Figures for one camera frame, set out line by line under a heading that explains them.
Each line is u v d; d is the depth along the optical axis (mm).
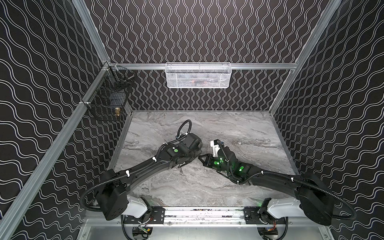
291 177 462
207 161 689
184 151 595
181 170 899
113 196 408
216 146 758
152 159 495
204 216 760
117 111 829
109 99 979
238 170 612
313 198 418
